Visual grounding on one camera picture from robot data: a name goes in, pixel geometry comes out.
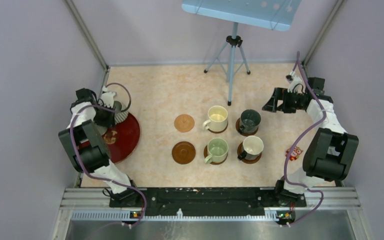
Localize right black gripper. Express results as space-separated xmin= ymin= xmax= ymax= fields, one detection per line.
xmin=262 ymin=87 xmax=304 ymax=114

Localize grey ribbed cup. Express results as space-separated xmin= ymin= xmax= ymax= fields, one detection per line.
xmin=113 ymin=100 xmax=129 ymax=125

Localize dark grey cup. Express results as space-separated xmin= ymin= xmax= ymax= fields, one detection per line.
xmin=240 ymin=109 xmax=261 ymax=133

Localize dark wooden coaster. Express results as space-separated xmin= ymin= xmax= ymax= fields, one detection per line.
xmin=208 ymin=125 xmax=228 ymax=134
xmin=235 ymin=118 xmax=259 ymax=137
xmin=236 ymin=142 xmax=262 ymax=164
xmin=203 ymin=146 xmax=229 ymax=166
xmin=171 ymin=141 xmax=196 ymax=165

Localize white cup dark inside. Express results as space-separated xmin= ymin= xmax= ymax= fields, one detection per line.
xmin=239 ymin=135 xmax=264 ymax=160

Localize cream mug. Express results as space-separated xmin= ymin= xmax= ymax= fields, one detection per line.
xmin=202 ymin=105 xmax=229 ymax=132

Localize light green mug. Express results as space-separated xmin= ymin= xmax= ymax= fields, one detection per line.
xmin=206 ymin=137 xmax=229 ymax=162

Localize light wooden coaster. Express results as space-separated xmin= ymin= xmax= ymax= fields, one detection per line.
xmin=174 ymin=114 xmax=195 ymax=133

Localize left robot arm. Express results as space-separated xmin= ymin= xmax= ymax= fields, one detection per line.
xmin=58 ymin=86 xmax=141 ymax=207

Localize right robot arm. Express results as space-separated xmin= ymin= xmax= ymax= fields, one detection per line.
xmin=262 ymin=73 xmax=359 ymax=206

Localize red round tray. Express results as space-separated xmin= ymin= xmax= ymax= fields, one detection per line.
xmin=77 ymin=113 xmax=140 ymax=167

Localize red owl figurine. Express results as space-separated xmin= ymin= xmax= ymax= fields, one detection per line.
xmin=285 ymin=146 xmax=304 ymax=161

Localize blue music stand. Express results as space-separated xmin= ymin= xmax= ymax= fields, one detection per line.
xmin=182 ymin=0 xmax=303 ymax=107

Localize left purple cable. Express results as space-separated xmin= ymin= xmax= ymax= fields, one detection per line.
xmin=69 ymin=82 xmax=147 ymax=229

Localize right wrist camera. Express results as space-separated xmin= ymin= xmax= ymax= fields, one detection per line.
xmin=286 ymin=71 xmax=305 ymax=93

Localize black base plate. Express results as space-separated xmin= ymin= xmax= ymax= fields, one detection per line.
xmin=102 ymin=187 xmax=307 ymax=217

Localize aluminium frame rail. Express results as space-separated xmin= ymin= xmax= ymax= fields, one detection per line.
xmin=52 ymin=186 xmax=373 ymax=240

